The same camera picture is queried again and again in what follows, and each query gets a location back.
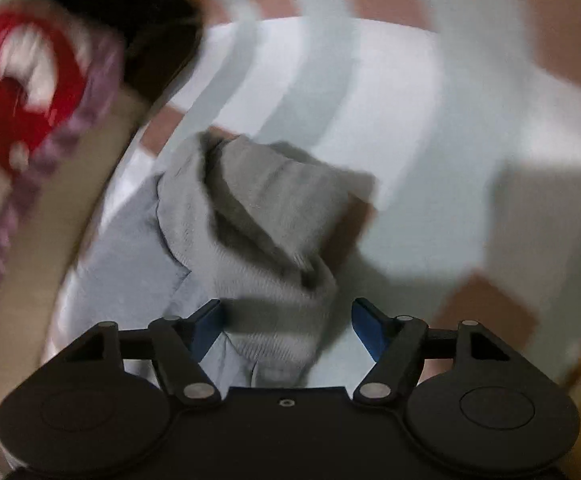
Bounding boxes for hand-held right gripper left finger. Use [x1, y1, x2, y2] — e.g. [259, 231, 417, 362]
[65, 299, 224, 406]

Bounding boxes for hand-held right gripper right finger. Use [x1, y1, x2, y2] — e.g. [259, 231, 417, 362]
[351, 297, 513, 406]

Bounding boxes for grey knit sweater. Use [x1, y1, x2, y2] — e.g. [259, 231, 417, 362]
[156, 132, 376, 388]

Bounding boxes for pale folded garment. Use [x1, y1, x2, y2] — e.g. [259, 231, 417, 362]
[65, 172, 256, 388]

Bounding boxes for beige bed base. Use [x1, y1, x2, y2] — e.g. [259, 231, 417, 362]
[0, 85, 146, 461]

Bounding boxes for checkered floor rug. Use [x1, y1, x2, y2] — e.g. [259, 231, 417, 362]
[55, 0, 581, 391]

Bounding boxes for white quilted blanket red prints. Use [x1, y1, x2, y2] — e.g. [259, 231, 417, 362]
[0, 0, 126, 480]

